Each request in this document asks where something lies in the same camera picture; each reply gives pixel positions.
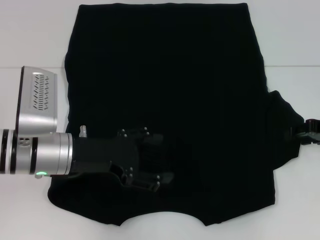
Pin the small silver cylinder stub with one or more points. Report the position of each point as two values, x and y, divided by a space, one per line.
83 131

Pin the black T-shirt with FREE print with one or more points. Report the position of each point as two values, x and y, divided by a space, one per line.
162 75

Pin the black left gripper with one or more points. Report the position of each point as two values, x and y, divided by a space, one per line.
105 155

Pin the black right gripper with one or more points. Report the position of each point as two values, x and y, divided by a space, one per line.
312 132

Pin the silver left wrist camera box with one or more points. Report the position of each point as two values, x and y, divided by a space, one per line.
37 117

